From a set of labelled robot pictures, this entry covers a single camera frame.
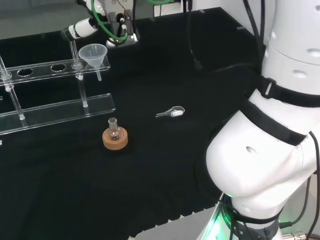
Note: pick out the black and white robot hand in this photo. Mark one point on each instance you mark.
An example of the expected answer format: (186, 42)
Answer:
(117, 15)

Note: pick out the clear plastic funnel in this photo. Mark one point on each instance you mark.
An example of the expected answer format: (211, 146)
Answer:
(93, 58)

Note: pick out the clear acrylic funnel stand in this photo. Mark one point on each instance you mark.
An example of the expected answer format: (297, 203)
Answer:
(62, 110)

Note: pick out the glass weighing funnel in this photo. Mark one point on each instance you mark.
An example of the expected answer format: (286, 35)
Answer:
(176, 112)

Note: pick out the small round-bottom glass flask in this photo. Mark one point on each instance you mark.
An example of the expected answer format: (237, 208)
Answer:
(114, 133)

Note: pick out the black bench cloth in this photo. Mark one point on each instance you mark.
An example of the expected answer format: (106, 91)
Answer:
(150, 162)

